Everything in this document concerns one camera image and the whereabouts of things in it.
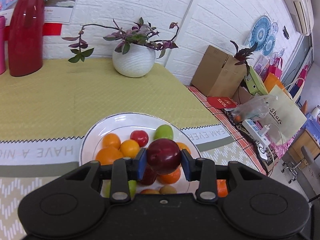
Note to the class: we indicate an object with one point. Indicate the green jujube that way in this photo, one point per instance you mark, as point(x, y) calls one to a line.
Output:
point(163, 133)
point(132, 187)

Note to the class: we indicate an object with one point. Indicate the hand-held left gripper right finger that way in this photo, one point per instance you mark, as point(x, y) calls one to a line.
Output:
point(186, 166)

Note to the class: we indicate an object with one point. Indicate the white wall conduit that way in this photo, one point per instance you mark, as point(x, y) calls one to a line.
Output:
point(185, 17)

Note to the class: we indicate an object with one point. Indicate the white round device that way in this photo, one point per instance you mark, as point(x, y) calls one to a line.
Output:
point(261, 152)

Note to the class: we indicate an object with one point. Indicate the white plate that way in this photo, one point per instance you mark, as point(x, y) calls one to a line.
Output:
point(120, 125)

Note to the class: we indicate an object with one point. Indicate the red wall calendar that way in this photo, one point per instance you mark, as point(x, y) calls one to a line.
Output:
point(62, 10)

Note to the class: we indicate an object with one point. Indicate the orange paper bag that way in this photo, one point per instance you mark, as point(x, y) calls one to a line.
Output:
point(273, 81)

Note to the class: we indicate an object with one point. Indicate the deep orange tangerine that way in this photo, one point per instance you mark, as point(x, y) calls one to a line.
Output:
point(222, 187)
point(171, 177)

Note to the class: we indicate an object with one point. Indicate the small blue paper fan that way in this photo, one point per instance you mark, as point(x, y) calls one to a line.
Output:
point(274, 28)

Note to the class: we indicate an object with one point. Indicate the dark red apple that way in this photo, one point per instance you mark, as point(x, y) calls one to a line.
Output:
point(163, 156)

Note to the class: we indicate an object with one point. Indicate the clear plastic bag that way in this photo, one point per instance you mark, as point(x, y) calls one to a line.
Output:
point(251, 107)

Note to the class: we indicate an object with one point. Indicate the dark red plum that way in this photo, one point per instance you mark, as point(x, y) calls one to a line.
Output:
point(148, 176)

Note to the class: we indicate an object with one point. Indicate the white plug charger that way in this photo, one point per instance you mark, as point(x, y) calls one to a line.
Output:
point(265, 130)

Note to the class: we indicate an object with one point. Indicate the pink gift bag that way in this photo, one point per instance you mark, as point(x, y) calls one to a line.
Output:
point(276, 67)

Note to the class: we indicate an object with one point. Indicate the wooden cabinet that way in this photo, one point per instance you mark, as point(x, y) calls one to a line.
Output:
point(300, 140)

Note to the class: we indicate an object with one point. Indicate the dark purple plant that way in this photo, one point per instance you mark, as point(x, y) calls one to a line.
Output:
point(242, 55)

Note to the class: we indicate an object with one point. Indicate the white air conditioner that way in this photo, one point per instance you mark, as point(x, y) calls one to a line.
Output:
point(300, 2)

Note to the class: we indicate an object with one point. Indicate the red envelope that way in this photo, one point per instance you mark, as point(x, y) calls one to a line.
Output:
point(221, 102)

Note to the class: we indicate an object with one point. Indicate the black patterned cloth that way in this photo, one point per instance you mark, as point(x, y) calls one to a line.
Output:
point(233, 118)

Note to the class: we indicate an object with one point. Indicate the brown kiwi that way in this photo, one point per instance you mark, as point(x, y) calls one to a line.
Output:
point(168, 190)

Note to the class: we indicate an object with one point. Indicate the red plaid cloth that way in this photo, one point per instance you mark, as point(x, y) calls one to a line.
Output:
point(215, 120)

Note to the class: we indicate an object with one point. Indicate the black office stool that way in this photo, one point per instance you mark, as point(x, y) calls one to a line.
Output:
point(306, 155)

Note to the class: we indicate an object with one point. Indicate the large blue paper fan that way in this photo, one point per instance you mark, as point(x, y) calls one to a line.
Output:
point(261, 31)

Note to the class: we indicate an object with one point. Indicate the white power strip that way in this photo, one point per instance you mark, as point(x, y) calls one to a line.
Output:
point(253, 130)

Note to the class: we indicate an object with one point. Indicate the red thermos jug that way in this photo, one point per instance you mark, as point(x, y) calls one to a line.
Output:
point(25, 35)

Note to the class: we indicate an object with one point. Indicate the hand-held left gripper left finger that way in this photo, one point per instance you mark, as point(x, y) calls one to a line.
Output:
point(142, 162)

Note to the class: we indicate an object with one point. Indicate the small cardboard box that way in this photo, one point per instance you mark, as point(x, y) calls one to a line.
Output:
point(242, 96)

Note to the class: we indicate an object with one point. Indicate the large cardboard box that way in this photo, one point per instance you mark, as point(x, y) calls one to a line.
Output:
point(215, 72)

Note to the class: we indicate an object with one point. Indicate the pink thermos bottle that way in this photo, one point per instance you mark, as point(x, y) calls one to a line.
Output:
point(2, 47)

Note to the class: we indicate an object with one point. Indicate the cream tote bag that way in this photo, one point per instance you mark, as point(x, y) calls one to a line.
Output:
point(285, 115)

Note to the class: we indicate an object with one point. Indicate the white potted purple plant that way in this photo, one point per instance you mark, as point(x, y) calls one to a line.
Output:
point(133, 60)

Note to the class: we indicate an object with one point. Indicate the large orange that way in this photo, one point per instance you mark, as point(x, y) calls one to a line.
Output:
point(108, 156)
point(184, 148)

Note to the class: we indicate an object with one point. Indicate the red yellow peach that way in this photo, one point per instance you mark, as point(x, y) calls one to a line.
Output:
point(150, 192)

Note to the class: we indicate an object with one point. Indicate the medium blue paper fan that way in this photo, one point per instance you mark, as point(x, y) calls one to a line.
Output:
point(268, 45)

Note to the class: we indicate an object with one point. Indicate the small yellow orange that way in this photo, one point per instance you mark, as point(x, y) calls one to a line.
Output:
point(129, 148)

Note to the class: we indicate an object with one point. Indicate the red tomato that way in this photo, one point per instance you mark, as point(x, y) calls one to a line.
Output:
point(139, 138)

